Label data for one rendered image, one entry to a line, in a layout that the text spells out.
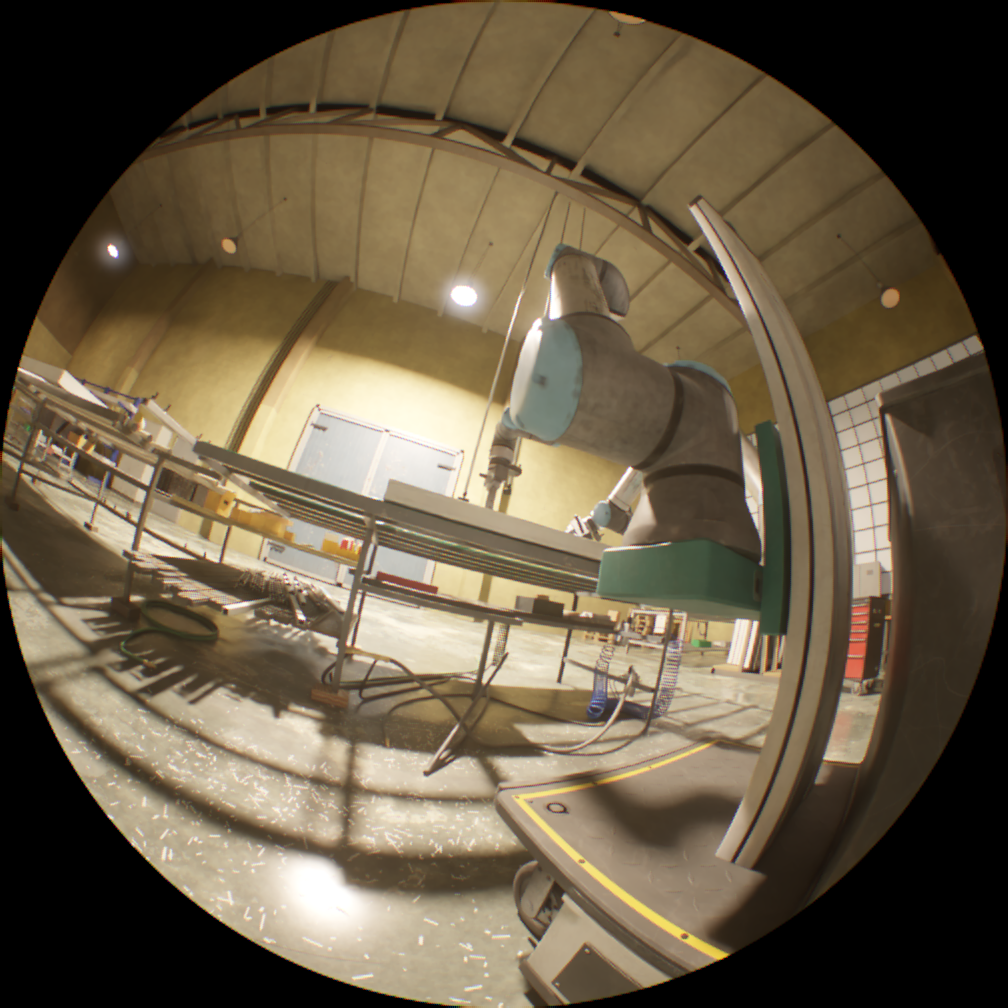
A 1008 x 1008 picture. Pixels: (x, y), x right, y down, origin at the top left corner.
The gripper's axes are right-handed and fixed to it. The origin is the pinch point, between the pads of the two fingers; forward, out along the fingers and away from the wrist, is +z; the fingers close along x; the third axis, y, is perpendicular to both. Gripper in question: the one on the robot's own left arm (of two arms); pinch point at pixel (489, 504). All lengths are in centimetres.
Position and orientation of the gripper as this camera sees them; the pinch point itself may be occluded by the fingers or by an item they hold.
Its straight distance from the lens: 117.3
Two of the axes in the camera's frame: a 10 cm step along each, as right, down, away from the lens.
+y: -9.1, -2.9, -2.9
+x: 3.6, -2.0, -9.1
